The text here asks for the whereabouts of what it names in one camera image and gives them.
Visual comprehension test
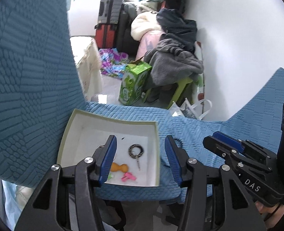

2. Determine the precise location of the grey suitcase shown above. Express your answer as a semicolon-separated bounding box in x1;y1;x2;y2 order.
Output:
97;0;125;26

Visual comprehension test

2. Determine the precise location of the cream lace cloth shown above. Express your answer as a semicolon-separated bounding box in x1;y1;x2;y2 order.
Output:
70;37;103;101

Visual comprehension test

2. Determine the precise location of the pink hair clip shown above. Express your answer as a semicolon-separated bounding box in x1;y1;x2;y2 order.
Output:
121;172;137;182

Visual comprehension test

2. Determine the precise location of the green printed carton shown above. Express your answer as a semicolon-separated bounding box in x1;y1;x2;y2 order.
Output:
118;60;152;106

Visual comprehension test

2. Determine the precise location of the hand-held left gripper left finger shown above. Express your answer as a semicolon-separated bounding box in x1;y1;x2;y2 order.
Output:
14;135;117;231

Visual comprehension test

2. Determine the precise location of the red suitcase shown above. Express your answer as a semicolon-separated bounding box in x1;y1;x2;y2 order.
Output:
94;23;118;49

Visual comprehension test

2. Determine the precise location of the black white patterned ring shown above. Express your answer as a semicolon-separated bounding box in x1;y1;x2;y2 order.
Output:
128;144;145;171

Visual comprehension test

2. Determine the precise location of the white plastic bag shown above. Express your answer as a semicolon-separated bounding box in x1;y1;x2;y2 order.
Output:
168;98;212;121

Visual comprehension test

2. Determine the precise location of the blue covered sofa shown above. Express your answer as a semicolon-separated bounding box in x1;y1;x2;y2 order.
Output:
0;0;284;203

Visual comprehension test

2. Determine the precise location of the black suitcase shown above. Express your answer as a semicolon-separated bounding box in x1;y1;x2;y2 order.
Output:
114;2;142;53

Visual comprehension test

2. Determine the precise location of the green plastic stool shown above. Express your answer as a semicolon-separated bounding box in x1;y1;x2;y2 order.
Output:
142;76;200;109

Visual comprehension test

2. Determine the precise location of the light blue cloth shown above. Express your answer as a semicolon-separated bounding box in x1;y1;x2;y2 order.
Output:
1;180;20;222

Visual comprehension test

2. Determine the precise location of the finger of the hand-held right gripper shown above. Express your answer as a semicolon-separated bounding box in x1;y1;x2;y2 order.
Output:
203;136;243;166
213;131;277;171

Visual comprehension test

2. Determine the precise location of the cream duvet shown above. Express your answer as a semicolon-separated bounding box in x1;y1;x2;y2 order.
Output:
131;12;163;41

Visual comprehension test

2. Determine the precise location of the pink blanket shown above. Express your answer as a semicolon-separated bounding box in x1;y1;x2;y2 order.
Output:
136;31;164;62

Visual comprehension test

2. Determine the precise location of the black bead bracelet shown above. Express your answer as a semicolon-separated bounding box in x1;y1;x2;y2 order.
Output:
172;137;184;150

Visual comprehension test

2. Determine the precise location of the grey fleece garment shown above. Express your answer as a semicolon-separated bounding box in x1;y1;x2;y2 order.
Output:
144;38;203;88

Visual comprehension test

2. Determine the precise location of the beige quilt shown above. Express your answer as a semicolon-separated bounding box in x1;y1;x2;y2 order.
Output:
15;186;34;205

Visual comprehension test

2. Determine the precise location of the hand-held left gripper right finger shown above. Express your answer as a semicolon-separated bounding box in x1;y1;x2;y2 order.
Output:
164;135;267;231

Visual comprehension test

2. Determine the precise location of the colourful purple cloth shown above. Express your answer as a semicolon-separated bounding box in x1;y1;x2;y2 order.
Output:
99;48;128;79

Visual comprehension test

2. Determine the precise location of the person's right hand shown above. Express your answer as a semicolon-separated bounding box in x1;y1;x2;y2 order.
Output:
255;201;284;222

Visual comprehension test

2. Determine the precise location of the orange gourd pendant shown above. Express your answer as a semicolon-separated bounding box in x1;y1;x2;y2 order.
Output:
111;163;128;173

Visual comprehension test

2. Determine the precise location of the dark navy garment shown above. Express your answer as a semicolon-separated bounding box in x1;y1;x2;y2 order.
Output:
156;8;197;51

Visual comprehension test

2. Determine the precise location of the floral printed panel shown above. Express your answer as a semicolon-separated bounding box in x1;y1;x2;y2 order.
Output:
195;41;206;101

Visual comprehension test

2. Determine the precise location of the pale green cardboard box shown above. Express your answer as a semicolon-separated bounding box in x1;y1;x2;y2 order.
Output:
57;109;161;187

